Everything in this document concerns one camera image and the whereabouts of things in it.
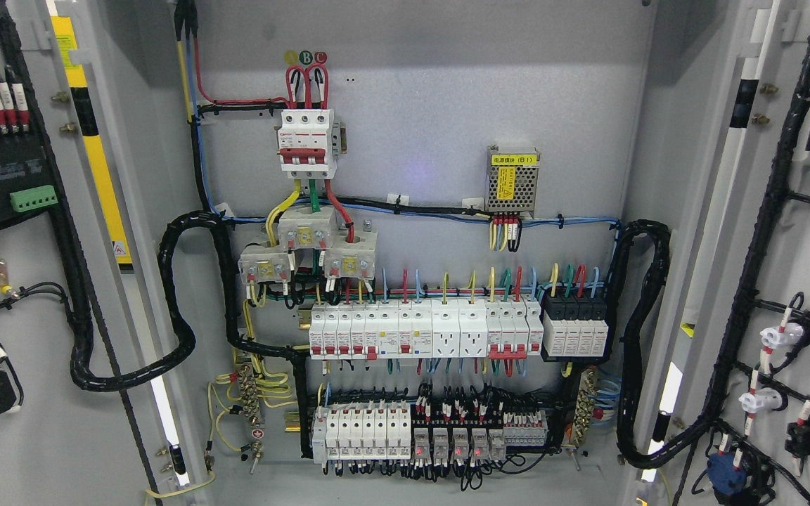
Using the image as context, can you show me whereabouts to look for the grey cabinet door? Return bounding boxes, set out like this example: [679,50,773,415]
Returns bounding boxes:
[626,1,810,505]
[0,0,212,506]

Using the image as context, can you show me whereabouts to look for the black right cable loom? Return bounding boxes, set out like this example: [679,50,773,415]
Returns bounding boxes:
[615,219,719,470]

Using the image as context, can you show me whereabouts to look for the lower relay terminal row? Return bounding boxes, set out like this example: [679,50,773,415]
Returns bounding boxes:
[411,387,553,470]

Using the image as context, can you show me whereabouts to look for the black cable loom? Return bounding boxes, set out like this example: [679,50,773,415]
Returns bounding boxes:
[71,211,307,393]
[615,219,719,470]

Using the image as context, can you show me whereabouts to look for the red white main breaker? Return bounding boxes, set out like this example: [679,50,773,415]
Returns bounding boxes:
[277,109,340,180]

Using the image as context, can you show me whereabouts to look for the perforated metal power supply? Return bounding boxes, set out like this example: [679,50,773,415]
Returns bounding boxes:
[485,145,541,216]

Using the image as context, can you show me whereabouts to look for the grey current transformers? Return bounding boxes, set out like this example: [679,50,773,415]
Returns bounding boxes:
[238,205,378,290]

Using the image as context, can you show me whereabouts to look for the white circuit breaker row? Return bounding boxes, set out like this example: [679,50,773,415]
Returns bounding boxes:
[308,297,544,360]

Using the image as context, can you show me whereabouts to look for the black surge protector block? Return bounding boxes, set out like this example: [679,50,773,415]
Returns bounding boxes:
[542,295,610,364]

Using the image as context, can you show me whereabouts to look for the lower white breaker row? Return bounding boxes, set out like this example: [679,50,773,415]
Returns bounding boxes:
[311,401,413,465]

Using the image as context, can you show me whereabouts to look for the black left cable loom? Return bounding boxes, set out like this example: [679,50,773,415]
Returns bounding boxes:
[71,211,307,393]

